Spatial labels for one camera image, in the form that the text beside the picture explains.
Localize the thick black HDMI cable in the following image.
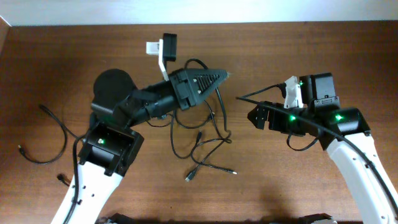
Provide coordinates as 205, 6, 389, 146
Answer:
17, 104, 88, 187

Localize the black right camera cable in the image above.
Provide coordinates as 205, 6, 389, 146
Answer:
235, 83, 398, 218

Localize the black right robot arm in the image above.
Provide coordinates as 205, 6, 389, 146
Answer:
248, 73, 397, 223

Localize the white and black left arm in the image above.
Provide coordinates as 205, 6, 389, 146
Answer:
52, 68, 229, 223

